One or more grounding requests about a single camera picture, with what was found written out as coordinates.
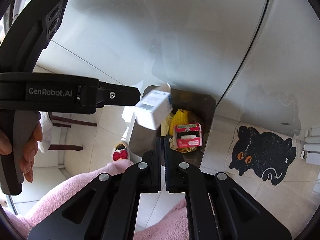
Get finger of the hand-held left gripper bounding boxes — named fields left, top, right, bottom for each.
left=96, top=81, right=141, bottom=107

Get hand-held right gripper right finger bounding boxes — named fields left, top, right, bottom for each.
left=164, top=138, right=293, bottom=240

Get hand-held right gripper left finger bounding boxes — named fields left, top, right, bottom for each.
left=27, top=137, right=162, bottom=240

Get red carton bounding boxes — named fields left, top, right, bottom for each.
left=172, top=123, right=203, bottom=149

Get small white box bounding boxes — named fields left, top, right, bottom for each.
left=134, top=85, right=173, bottom=131

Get yellow foam fruit net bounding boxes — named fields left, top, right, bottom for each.
left=169, top=109, right=190, bottom=136

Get square trash bin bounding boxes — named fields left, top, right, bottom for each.
left=129, top=85, right=217, bottom=168

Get person's left hand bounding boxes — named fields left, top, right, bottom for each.
left=0, top=124, right=43, bottom=183

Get slipper with red bow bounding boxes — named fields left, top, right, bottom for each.
left=111, top=141, right=131, bottom=162

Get dark wooden chair legs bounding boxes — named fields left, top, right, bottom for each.
left=47, top=112, right=98, bottom=152

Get black cat floor mat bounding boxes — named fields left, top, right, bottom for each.
left=228, top=125, right=297, bottom=186

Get pink fleece clothing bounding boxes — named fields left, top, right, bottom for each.
left=0, top=159, right=188, bottom=240

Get white stacked boxes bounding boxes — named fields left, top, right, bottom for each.
left=298, top=127, right=320, bottom=166

